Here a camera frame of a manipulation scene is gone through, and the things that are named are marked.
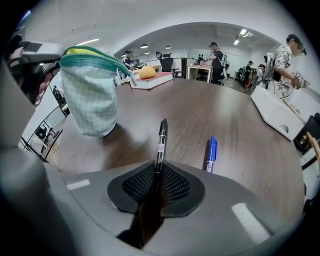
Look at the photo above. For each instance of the black pen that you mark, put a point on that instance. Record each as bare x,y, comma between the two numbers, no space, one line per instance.
162,145

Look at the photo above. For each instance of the small ceiling light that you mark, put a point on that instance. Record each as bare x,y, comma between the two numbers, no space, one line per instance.
241,35

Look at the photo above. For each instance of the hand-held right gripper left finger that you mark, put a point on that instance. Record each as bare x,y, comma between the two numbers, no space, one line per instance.
100,205

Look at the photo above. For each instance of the orange toy fruit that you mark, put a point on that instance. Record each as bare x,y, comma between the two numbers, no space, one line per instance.
147,72

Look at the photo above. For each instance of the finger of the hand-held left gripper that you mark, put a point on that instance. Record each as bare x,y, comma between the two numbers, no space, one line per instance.
30,77
42,51

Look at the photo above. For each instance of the black office chair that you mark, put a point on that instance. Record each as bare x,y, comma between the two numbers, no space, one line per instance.
167,62

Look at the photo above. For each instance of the white flat box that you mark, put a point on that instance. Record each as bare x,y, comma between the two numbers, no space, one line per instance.
272,110

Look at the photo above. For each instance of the long ceiling light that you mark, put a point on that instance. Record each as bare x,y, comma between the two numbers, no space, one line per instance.
87,41

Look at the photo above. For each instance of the black pendant lamp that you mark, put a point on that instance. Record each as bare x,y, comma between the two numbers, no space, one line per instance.
168,47
144,46

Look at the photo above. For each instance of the blue pen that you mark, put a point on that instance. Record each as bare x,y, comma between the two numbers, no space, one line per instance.
212,155

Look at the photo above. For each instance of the light blue pencil pouch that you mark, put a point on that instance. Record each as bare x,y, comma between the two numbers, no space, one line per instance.
90,105

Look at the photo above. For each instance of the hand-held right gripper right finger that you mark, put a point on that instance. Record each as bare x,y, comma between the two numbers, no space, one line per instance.
220,205

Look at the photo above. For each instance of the white desk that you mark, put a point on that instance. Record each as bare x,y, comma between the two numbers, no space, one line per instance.
200,67

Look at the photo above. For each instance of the red hardcover book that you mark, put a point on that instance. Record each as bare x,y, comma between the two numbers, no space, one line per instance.
157,78

